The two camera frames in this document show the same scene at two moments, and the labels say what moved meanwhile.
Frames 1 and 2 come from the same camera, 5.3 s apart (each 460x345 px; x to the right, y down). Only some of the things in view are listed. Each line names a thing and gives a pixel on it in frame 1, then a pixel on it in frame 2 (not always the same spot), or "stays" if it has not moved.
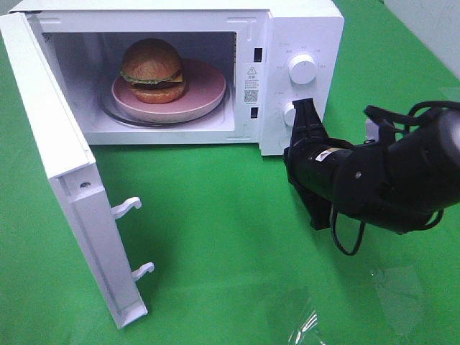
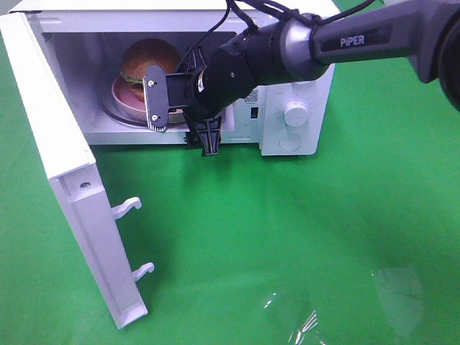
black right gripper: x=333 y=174 to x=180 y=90
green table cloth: x=236 y=259 stays
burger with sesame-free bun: x=154 y=68 stays
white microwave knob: x=289 y=113 stays
